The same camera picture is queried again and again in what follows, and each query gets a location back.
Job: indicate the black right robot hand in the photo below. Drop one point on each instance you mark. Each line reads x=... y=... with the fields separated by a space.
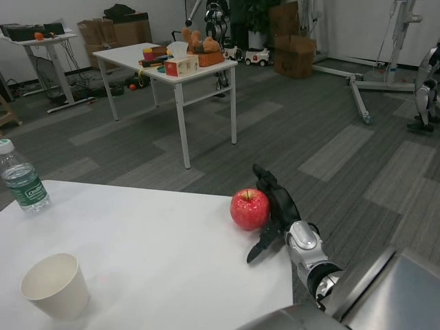
x=282 y=206

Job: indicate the red apple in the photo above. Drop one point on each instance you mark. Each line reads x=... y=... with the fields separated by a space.
x=249 y=209

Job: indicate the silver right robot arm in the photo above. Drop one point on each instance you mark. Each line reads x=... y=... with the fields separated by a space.
x=306 y=247

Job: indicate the white wheeled gantry stand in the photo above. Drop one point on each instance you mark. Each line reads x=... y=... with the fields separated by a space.
x=359 y=96

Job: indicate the wide brown cardboard box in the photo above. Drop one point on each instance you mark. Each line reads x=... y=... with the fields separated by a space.
x=295 y=56

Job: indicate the white toy car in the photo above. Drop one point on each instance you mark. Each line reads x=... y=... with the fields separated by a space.
x=257 y=56
x=233 y=53

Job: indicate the orange basket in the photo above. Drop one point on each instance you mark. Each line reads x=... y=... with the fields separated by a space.
x=211 y=59

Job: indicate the red white tissue box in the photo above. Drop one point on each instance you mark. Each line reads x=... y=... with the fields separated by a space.
x=180 y=67

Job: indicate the white black standing robot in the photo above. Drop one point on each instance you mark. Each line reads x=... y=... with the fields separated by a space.
x=424 y=96

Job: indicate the brown teddy bear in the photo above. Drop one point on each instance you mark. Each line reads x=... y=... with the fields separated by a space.
x=204 y=43

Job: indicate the tall brown cardboard box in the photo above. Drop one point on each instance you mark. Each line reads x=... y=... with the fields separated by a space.
x=283 y=19

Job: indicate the dark plant in white pot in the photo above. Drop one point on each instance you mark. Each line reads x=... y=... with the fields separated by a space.
x=256 y=17

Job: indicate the silver black humanoid robot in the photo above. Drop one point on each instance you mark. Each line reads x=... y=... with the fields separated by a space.
x=216 y=24

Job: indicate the brown wooden box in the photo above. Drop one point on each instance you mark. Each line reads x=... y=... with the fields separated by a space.
x=159 y=51

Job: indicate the red yellow cup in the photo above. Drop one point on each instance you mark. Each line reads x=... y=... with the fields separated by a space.
x=148 y=55

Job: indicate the grey pole with black tip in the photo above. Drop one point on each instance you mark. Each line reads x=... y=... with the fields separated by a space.
x=192 y=13

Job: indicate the white metal-leg table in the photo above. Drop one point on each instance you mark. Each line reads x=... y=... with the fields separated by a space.
x=123 y=55

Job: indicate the white paper cup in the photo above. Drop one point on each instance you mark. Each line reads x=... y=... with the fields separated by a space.
x=65 y=295

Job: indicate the black bag on boxes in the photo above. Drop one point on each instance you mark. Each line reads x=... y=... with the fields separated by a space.
x=120 y=13

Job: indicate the creased brown cardboard box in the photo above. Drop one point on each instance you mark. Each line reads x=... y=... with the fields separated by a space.
x=94 y=32

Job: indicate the clear green-label water bottle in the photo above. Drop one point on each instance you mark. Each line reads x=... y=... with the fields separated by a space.
x=25 y=185

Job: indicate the white standing desk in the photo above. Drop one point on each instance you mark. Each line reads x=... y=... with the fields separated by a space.
x=53 y=58

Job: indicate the small black case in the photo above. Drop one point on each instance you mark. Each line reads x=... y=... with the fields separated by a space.
x=54 y=29

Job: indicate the black equipment cabinet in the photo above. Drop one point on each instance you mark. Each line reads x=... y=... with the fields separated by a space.
x=5 y=87

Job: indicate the large black case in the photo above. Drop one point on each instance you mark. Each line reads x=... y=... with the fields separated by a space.
x=22 y=31

